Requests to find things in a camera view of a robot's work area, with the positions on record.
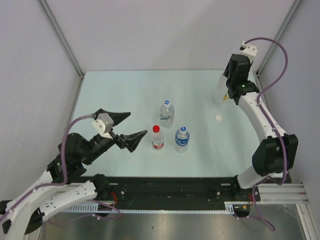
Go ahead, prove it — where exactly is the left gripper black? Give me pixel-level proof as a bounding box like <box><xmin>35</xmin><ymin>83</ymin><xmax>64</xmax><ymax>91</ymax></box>
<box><xmin>82</xmin><ymin>108</ymin><xmax>148</xmax><ymax>165</ymax></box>

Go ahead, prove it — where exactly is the blue label Pocari bottle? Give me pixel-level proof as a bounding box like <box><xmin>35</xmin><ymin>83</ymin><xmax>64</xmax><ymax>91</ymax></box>
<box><xmin>175</xmin><ymin>128</ymin><xmax>190</xmax><ymax>153</ymax></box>

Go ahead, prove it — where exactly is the white bottle cap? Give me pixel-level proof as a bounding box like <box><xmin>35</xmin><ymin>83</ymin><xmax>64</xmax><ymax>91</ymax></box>
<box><xmin>215</xmin><ymin>114</ymin><xmax>223</xmax><ymax>121</ymax></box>

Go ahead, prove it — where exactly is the square clear juice bottle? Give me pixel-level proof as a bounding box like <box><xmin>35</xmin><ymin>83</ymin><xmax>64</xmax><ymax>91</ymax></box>
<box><xmin>211</xmin><ymin>73</ymin><xmax>229</xmax><ymax>107</ymax></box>

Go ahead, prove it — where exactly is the blue Pocari bottle cap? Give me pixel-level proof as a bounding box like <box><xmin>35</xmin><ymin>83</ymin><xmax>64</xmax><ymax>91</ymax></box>
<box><xmin>179</xmin><ymin>126</ymin><xmax>187</xmax><ymax>135</ymax></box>

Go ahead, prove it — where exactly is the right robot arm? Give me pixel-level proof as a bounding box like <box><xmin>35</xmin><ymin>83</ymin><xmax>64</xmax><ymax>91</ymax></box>
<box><xmin>223</xmin><ymin>54</ymin><xmax>299</xmax><ymax>201</ymax></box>

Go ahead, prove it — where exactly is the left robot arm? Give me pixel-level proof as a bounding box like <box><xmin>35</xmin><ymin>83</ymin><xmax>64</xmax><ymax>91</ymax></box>
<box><xmin>0</xmin><ymin>108</ymin><xmax>147</xmax><ymax>235</ymax></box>

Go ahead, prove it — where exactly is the red cap water bottle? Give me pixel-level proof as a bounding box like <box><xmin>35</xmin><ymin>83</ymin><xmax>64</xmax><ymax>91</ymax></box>
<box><xmin>151</xmin><ymin>125</ymin><xmax>164</xmax><ymax>150</ymax></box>

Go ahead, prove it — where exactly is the green label clear bottle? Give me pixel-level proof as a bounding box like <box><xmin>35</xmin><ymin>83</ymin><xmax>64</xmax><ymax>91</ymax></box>
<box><xmin>159</xmin><ymin>100</ymin><xmax>175</xmax><ymax>128</ymax></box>

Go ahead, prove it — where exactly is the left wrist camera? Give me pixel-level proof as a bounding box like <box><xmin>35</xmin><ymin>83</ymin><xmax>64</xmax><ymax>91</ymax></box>
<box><xmin>92</xmin><ymin>113</ymin><xmax>114</xmax><ymax>139</ymax></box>

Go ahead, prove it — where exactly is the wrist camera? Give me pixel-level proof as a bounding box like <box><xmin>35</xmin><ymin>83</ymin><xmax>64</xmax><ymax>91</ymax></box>
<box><xmin>239</xmin><ymin>41</ymin><xmax>258</xmax><ymax>58</ymax></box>
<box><xmin>92</xmin><ymin>113</ymin><xmax>114</xmax><ymax>139</ymax></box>

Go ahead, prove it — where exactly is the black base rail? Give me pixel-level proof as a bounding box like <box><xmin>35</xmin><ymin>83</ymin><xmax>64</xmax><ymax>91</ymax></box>
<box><xmin>107</xmin><ymin>176</ymin><xmax>261</xmax><ymax>211</ymax></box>

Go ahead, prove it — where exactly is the white cable duct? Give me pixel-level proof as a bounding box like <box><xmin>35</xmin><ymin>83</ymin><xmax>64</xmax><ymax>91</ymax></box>
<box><xmin>59</xmin><ymin>201</ymin><xmax>253</xmax><ymax>215</ymax></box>

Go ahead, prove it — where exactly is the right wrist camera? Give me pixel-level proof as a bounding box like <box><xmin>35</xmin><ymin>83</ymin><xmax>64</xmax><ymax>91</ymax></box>
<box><xmin>239</xmin><ymin>41</ymin><xmax>258</xmax><ymax>58</ymax></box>

